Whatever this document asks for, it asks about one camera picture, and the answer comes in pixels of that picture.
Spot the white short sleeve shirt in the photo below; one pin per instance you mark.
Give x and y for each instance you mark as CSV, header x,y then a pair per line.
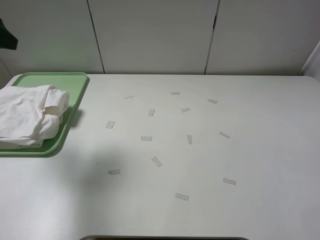
x,y
30,115

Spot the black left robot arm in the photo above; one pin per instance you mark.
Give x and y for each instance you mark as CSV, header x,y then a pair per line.
x,y
7,40

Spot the green plastic tray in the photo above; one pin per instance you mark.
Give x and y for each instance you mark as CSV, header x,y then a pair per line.
x,y
75,83

